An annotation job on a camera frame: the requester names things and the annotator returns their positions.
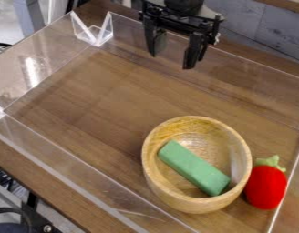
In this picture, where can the brown wooden bowl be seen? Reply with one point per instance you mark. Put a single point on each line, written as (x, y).
(215, 142)

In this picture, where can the clear acrylic corner bracket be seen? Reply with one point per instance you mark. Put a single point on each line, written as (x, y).
(94, 35)

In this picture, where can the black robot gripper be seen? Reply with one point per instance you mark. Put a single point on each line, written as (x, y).
(191, 15)

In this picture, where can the red toy strawberry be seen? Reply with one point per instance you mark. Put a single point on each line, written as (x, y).
(267, 182)

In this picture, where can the clear acrylic tray enclosure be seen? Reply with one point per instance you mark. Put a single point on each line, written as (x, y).
(80, 104)

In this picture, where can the green rectangular stick block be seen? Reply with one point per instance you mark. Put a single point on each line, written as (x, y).
(193, 168)

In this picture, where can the black table clamp base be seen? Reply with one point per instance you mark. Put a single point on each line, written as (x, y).
(31, 221)

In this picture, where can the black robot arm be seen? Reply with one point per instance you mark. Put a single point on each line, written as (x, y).
(169, 27)

